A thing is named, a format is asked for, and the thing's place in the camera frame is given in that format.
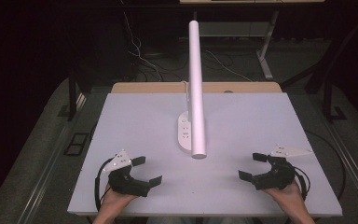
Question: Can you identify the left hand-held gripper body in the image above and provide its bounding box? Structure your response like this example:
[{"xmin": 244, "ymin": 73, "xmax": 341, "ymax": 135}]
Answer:
[{"xmin": 102, "ymin": 148, "xmax": 152, "ymax": 198}]

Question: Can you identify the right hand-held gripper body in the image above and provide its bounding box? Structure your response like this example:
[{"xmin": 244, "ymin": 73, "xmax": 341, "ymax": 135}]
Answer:
[{"xmin": 251, "ymin": 145, "xmax": 313, "ymax": 191}]

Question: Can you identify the person's left hand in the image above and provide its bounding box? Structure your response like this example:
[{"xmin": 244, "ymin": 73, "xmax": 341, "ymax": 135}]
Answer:
[{"xmin": 100, "ymin": 184, "xmax": 139, "ymax": 215}]

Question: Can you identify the person's right hand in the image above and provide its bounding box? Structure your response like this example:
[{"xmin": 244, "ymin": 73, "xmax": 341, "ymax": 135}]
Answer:
[{"xmin": 262, "ymin": 180, "xmax": 308, "ymax": 215}]

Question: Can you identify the white foam board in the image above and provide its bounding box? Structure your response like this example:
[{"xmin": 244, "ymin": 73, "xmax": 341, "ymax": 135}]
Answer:
[{"xmin": 67, "ymin": 91, "xmax": 344, "ymax": 218}]

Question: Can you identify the white power strip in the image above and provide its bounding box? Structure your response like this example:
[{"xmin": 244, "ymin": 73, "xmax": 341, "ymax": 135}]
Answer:
[{"xmin": 176, "ymin": 109, "xmax": 198, "ymax": 155}]

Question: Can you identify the wooden table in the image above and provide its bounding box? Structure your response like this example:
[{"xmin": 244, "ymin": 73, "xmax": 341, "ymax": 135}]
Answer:
[{"xmin": 110, "ymin": 81, "xmax": 283, "ymax": 94}]

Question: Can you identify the white tube lamp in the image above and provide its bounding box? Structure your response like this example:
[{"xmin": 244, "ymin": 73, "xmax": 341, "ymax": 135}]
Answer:
[{"xmin": 187, "ymin": 20, "xmax": 208, "ymax": 160}]

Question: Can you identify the black metal stand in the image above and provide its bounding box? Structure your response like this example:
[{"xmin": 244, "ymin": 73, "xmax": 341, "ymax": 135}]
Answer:
[
  {"xmin": 280, "ymin": 8, "xmax": 358, "ymax": 124},
  {"xmin": 57, "ymin": 69, "xmax": 87, "ymax": 122}
]

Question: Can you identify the white desk leg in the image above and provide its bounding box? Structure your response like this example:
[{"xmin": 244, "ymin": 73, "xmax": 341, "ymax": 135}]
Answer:
[{"xmin": 255, "ymin": 8, "xmax": 282, "ymax": 81}]

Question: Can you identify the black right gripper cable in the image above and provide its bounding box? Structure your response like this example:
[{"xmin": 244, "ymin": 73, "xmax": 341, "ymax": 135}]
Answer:
[{"xmin": 293, "ymin": 165, "xmax": 311, "ymax": 202}]

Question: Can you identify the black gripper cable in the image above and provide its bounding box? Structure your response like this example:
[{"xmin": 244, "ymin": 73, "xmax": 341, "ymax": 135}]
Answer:
[
  {"xmin": 94, "ymin": 157, "xmax": 116, "ymax": 213},
  {"xmin": 293, "ymin": 165, "xmax": 311, "ymax": 202}
]

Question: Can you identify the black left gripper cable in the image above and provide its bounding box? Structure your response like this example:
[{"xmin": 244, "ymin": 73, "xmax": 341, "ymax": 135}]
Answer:
[{"xmin": 94, "ymin": 157, "xmax": 116, "ymax": 213}]

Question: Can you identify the black floor frame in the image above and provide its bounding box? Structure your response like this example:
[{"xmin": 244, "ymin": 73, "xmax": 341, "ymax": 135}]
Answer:
[{"xmin": 62, "ymin": 132, "xmax": 90, "ymax": 157}]

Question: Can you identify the thin black floor cable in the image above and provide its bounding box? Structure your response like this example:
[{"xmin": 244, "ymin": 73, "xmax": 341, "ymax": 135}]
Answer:
[{"xmin": 304, "ymin": 130, "xmax": 347, "ymax": 201}]

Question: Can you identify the metal floor rail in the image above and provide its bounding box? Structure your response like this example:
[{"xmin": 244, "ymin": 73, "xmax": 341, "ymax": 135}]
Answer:
[
  {"xmin": 321, "ymin": 119, "xmax": 358, "ymax": 220},
  {"xmin": 18, "ymin": 92, "xmax": 88, "ymax": 224}
]

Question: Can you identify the white power strip cable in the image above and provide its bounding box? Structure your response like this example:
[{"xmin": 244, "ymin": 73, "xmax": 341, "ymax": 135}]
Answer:
[{"xmin": 181, "ymin": 80, "xmax": 190, "ymax": 114}]

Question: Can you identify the white floor cable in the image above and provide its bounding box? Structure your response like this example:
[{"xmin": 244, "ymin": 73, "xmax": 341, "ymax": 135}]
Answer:
[
  {"xmin": 204, "ymin": 49, "xmax": 255, "ymax": 83},
  {"xmin": 118, "ymin": 0, "xmax": 164, "ymax": 82}
]

